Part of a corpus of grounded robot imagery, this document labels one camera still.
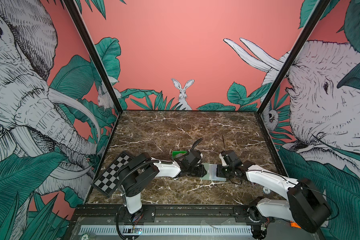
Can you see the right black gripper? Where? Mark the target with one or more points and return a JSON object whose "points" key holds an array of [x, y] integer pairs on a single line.
{"points": [[219, 171]]}

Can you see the black frame post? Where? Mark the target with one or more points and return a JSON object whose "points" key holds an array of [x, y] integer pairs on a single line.
{"points": [[85, 36], [312, 21]]}

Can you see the white perforated cable duct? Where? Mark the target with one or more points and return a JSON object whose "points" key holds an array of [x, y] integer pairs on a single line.
{"points": [[166, 230]]}

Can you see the small round white sticker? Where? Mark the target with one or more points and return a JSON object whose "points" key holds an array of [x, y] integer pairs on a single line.
{"points": [[266, 190]]}

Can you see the left black frame post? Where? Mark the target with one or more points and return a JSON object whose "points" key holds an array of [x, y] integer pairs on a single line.
{"points": [[85, 36]]}

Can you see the black white checkerboard plate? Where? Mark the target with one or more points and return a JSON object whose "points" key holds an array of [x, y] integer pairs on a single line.
{"points": [[106, 183]]}

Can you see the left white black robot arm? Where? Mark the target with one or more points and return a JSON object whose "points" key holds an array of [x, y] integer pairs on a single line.
{"points": [[141, 170]]}

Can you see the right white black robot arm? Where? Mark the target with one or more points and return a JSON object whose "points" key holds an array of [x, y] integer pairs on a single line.
{"points": [[302, 202]]}

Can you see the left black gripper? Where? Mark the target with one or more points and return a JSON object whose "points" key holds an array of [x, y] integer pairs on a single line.
{"points": [[201, 172]]}

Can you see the right black frame post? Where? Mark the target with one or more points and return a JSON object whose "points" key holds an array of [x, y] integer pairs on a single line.
{"points": [[312, 21]]}

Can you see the black front mounting rail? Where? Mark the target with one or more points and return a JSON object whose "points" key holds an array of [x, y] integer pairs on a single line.
{"points": [[152, 212]]}

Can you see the orange plastic clip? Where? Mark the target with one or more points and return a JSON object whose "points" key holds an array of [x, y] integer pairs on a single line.
{"points": [[295, 225]]}

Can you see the green plastic card tray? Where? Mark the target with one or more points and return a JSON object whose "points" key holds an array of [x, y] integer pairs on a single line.
{"points": [[176, 154]]}

